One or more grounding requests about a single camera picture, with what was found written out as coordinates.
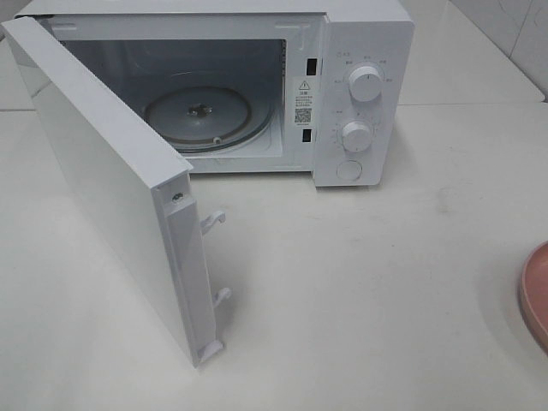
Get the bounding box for white microwave oven body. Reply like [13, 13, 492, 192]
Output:
[12, 1, 414, 187]

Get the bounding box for upper white power knob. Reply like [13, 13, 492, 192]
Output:
[348, 63, 384, 102]

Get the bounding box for white microwave door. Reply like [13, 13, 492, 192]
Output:
[2, 17, 231, 366]

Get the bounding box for white timer knob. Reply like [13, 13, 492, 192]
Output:
[342, 121, 373, 152]

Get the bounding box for pink round plate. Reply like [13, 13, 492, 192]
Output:
[519, 242, 547, 353]

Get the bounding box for round white door button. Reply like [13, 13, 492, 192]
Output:
[337, 160, 362, 181]

